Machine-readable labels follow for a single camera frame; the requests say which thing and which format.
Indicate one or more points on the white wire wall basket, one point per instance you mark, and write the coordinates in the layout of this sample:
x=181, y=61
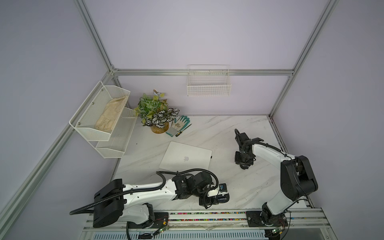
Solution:
x=208, y=81

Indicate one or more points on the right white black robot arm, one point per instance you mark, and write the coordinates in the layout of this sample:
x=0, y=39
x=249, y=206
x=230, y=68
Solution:
x=297, y=179

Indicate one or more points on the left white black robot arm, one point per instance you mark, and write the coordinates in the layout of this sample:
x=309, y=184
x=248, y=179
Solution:
x=135, y=202

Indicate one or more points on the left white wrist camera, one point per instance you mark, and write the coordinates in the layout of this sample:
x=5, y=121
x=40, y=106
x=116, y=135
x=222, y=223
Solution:
x=221, y=190

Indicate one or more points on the white laptop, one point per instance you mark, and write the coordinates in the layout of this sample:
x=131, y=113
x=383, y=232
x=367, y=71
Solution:
x=181, y=157

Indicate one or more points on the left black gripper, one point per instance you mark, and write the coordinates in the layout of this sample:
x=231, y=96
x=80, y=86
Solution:
x=207, y=201

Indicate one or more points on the beige cloth in bin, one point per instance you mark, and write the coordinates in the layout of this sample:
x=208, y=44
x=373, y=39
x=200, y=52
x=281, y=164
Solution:
x=110, y=115

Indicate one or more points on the teal white work glove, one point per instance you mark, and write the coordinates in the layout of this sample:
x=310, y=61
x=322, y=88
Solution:
x=178, y=125

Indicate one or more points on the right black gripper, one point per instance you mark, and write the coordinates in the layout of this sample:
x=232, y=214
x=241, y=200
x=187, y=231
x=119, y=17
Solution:
x=237, y=161

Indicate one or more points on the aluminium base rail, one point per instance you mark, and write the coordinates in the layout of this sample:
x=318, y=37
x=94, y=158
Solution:
x=297, y=224

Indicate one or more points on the small black yellow screwdriver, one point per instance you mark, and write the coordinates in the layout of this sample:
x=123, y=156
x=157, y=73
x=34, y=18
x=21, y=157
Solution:
x=180, y=132

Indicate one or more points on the lower white mesh shelf bin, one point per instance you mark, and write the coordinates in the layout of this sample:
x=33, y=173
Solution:
x=117, y=145

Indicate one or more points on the potted green striped plant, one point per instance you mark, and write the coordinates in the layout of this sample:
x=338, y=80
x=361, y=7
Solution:
x=155, y=112

